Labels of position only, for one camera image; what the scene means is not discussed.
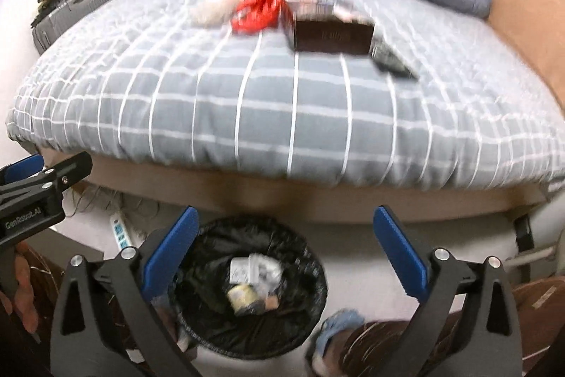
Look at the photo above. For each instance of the brown patterned pants leg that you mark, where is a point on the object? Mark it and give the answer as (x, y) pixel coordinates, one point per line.
(379, 341)

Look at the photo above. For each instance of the wooden bed frame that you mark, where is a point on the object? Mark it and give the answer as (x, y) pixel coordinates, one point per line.
(309, 196)

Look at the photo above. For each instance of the cardboard box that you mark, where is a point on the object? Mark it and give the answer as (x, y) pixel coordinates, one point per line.
(538, 302)

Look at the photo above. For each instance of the black metal bracket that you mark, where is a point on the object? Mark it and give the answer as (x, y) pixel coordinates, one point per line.
(524, 233)

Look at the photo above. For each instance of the red plastic bag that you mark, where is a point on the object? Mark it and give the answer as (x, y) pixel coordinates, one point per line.
(258, 8)

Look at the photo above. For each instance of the brown snack box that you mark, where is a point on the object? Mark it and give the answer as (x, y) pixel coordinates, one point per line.
(331, 32)

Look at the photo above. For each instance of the clear plastic wrapper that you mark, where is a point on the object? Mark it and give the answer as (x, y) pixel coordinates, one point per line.
(390, 57)

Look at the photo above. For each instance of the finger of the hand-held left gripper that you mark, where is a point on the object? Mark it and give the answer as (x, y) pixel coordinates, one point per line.
(22, 167)
(57, 174)

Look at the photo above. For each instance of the white power strip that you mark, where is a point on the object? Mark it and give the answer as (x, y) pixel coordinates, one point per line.
(119, 231)

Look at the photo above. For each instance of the black lined trash bin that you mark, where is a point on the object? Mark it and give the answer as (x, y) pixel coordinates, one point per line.
(207, 306)

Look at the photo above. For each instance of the grey checked bed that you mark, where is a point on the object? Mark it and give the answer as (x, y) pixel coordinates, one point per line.
(220, 103)

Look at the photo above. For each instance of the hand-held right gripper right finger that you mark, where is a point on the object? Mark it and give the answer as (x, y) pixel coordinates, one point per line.
(399, 253)

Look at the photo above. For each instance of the yellow yogurt cup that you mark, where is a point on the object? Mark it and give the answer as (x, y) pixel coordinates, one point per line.
(242, 299)

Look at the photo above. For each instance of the wooden headboard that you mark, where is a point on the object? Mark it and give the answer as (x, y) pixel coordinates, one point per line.
(525, 15)

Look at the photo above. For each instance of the white earphone box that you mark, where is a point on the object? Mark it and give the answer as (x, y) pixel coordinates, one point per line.
(256, 271)

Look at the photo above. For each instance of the grey suitcase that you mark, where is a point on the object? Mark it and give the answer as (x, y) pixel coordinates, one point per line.
(70, 15)

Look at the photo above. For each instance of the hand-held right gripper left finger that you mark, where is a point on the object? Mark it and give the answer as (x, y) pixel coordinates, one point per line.
(170, 253)

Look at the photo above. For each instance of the blue slipper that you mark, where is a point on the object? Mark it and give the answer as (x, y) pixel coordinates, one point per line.
(340, 322)

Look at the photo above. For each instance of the person's left hand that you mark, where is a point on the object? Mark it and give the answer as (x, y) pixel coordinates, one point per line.
(26, 293)

